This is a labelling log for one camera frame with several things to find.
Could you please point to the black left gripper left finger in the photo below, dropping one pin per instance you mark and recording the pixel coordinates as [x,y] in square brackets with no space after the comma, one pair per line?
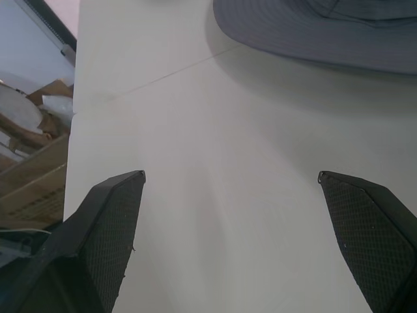
[97,234]

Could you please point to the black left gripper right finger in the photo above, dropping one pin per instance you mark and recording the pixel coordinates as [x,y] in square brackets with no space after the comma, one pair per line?
[371,241]

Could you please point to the grey bucket hat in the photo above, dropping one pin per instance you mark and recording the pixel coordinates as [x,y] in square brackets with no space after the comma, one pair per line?
[319,29]

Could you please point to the clear plastic bag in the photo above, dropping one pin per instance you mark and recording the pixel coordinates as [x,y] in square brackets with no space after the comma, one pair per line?
[57,106]

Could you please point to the white foam roll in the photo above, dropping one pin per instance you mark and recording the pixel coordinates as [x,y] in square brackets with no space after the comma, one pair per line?
[16,107]

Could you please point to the open brown cardboard box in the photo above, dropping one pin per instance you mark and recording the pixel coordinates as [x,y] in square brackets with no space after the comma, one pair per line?
[49,91]

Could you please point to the dark window frame bar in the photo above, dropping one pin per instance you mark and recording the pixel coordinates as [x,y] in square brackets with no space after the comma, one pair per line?
[49,23]

